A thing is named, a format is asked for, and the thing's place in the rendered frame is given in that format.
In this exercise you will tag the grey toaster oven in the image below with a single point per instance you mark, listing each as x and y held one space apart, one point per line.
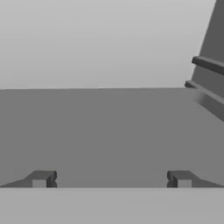
212 73

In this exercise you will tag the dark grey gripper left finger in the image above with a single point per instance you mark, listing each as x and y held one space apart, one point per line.
40 177

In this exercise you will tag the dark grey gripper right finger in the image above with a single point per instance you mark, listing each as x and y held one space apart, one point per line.
182 176

